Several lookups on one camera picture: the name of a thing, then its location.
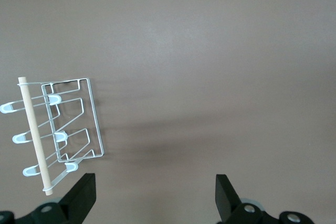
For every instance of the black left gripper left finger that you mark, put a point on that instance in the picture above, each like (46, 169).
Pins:
(78, 197)

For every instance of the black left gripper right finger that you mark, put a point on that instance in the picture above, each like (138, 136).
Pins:
(228, 203)

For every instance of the brown table cover sheet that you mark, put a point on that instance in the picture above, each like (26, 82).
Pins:
(199, 64)

